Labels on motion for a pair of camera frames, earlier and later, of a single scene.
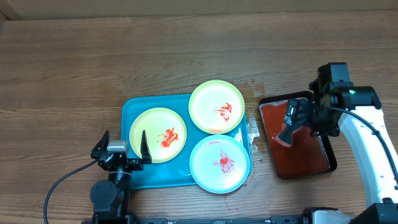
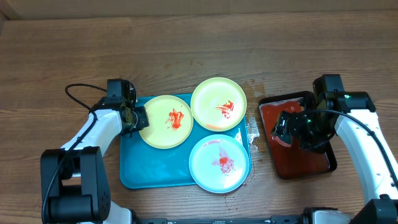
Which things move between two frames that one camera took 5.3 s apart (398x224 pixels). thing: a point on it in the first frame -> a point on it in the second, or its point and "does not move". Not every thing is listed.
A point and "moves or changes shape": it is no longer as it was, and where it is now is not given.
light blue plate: x=219 y=163 does not move
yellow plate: x=165 y=132 moves or changes shape
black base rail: x=277 y=219 does not move
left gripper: x=137 y=165 -> x=144 y=122
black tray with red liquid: x=307 y=155 does not move
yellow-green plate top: x=216 y=107 does not move
